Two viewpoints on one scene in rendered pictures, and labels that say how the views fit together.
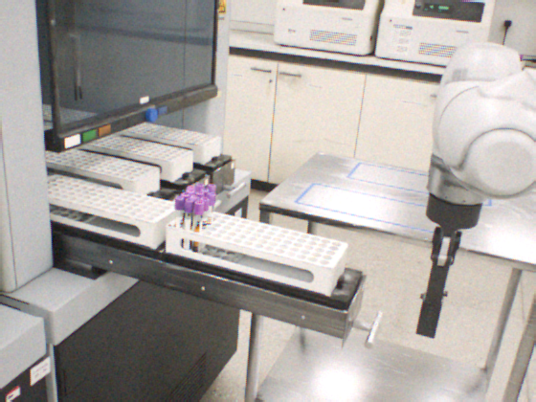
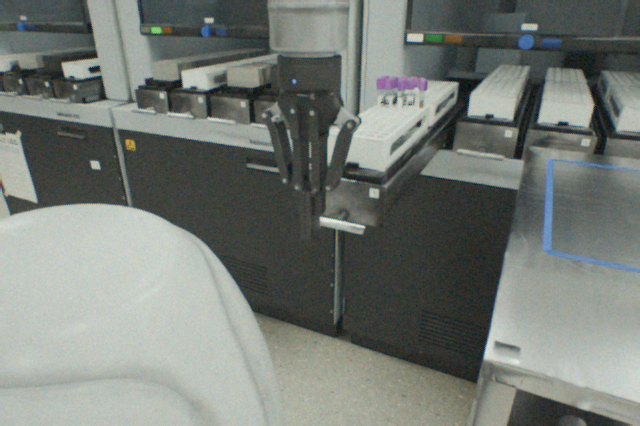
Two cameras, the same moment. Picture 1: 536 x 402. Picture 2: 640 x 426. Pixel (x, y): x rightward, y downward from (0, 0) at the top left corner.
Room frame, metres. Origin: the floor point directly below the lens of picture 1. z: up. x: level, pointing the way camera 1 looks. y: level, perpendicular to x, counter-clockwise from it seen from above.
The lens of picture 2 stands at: (0.83, -0.81, 1.05)
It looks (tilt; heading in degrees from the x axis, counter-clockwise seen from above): 26 degrees down; 96
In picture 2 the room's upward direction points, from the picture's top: straight up
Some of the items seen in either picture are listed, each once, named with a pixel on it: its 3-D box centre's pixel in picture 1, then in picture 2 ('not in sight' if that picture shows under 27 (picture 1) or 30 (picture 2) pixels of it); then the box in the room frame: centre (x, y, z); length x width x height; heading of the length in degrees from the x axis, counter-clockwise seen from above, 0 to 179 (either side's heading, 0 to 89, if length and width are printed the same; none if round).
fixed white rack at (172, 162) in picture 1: (130, 157); (563, 104); (1.30, 0.34, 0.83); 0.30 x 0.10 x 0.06; 70
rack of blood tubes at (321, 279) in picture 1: (255, 251); (383, 133); (0.86, 0.01, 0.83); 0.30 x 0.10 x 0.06; 70
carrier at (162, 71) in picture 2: not in sight; (167, 72); (0.18, 0.64, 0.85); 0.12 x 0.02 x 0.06; 161
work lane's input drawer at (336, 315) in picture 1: (184, 259); (402, 143); (0.91, 0.14, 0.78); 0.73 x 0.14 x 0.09; 70
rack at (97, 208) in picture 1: (100, 212); (425, 102); (0.97, 0.31, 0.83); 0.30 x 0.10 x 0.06; 70
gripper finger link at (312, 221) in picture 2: not in sight; (313, 213); (0.76, -0.27, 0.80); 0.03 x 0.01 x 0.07; 70
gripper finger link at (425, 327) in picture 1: (429, 316); (308, 212); (0.76, -0.27, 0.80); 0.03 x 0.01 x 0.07; 70
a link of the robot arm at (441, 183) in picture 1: (459, 177); (309, 27); (0.76, -0.27, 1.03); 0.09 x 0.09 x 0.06
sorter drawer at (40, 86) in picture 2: not in sight; (109, 75); (-0.27, 1.05, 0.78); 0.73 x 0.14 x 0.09; 70
